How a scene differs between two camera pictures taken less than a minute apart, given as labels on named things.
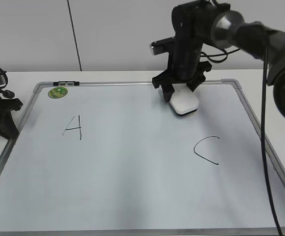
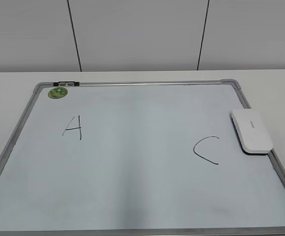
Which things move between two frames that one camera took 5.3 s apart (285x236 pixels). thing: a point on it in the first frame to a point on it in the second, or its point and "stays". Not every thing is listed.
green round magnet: (57, 92) stays
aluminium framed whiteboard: (113, 158) stays
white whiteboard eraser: (184, 101) to (251, 132)
